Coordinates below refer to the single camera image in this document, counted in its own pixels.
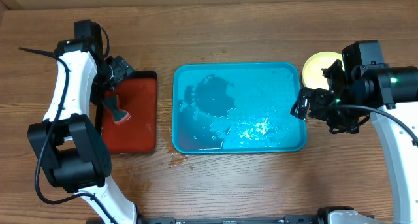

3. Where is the black tray with red liquid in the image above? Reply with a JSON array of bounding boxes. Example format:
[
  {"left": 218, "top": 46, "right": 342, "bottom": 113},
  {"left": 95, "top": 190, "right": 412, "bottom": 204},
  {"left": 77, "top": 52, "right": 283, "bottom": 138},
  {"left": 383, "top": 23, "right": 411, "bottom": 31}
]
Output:
[{"left": 95, "top": 71, "right": 157, "bottom": 154}]

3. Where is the teal plastic tray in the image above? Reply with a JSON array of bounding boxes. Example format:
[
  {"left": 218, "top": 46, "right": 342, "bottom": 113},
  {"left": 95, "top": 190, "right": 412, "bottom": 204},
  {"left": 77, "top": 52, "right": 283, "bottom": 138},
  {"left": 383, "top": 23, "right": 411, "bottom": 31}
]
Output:
[{"left": 172, "top": 62, "right": 308, "bottom": 154}]

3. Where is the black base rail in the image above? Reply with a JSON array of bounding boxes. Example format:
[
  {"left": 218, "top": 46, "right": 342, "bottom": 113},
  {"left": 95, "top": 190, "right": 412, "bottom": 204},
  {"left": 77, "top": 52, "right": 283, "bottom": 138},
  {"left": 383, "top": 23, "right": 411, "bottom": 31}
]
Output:
[{"left": 136, "top": 215, "right": 330, "bottom": 224}]

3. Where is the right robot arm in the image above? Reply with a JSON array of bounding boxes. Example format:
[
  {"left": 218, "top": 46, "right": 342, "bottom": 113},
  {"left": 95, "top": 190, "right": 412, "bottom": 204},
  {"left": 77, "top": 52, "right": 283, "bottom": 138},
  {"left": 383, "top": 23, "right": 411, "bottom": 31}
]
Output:
[{"left": 290, "top": 40, "right": 417, "bottom": 223}]

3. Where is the green plate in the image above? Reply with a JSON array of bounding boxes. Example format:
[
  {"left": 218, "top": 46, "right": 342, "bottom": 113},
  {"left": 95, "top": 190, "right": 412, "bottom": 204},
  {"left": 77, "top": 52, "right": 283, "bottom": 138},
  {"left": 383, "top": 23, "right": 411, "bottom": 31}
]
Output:
[{"left": 301, "top": 52, "right": 342, "bottom": 90}]

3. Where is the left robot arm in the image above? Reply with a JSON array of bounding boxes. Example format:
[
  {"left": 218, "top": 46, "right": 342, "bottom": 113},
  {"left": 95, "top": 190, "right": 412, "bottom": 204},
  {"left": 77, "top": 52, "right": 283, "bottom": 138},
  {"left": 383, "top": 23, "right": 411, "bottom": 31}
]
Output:
[{"left": 27, "top": 20, "right": 143, "bottom": 223}]

